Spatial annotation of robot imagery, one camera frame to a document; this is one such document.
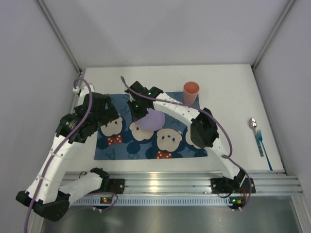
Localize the purple plastic plate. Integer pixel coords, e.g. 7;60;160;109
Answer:
136;108;166;131

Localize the blue cartoon placemat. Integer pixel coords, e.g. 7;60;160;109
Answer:
94;94;207;160

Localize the orange plastic cup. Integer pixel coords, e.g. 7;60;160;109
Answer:
183;82;200;105

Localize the silver spoon green handle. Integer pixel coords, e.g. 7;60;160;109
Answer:
248;118;264;157

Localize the blue metallic fork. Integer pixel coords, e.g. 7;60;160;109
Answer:
257;130;273;171

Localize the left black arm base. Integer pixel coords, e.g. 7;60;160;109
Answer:
89;178;125;194

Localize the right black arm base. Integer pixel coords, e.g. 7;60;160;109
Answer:
210;177;256;194

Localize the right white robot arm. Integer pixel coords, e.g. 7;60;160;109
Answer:
125;82;256;194

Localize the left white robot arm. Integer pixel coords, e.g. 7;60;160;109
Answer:
16;85;119;222

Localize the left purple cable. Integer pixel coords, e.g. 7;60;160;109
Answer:
23;77;119;231

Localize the left frame post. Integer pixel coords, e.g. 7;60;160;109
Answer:
35;0;82;74

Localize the frame post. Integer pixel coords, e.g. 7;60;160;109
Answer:
251;0;297;72
35;0;82;74

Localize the perforated cable duct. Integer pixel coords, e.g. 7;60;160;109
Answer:
71;196;244;207

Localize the aluminium mounting rail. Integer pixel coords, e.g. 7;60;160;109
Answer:
110;172;303;196

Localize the right frame post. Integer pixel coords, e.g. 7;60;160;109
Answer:
251;0;297;72

